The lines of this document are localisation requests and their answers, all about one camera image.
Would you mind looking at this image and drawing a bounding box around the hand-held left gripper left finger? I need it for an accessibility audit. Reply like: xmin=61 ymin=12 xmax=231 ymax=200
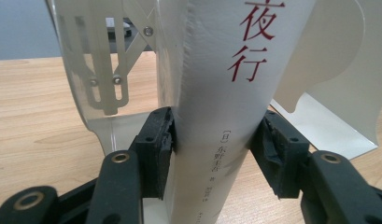
xmin=93 ymin=105 xmax=177 ymax=224

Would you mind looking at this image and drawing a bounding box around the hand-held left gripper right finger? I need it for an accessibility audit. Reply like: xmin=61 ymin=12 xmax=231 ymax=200
xmin=248 ymin=109 xmax=382 ymax=224

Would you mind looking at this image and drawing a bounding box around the white book with grey figures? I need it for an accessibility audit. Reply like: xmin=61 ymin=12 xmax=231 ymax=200
xmin=141 ymin=0 xmax=318 ymax=224

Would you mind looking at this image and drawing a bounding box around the white expandable metal book rack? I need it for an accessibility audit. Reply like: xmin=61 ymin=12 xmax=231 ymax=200
xmin=44 ymin=0 xmax=382 ymax=161

